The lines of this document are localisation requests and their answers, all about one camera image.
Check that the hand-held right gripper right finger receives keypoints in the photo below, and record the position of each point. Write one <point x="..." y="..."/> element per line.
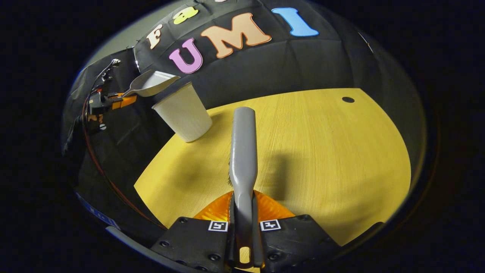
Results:
<point x="295" y="240"/>

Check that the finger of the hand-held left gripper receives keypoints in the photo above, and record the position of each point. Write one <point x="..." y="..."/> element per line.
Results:
<point x="127" y="101"/>
<point x="118" y="94"/>

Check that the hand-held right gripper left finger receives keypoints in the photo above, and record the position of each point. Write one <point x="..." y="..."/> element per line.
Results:
<point x="197" y="240"/>

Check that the grey dustpan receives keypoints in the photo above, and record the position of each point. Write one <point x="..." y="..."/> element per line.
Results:
<point x="151" y="84"/>

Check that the white garbage bin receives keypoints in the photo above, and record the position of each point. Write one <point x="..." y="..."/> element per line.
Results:
<point x="185" y="113"/>

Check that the small grey broom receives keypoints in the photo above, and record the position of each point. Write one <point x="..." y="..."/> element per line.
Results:
<point x="243" y="151"/>

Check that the black backdrop cloth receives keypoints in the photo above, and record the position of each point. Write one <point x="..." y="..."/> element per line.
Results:
<point x="288" y="64"/>

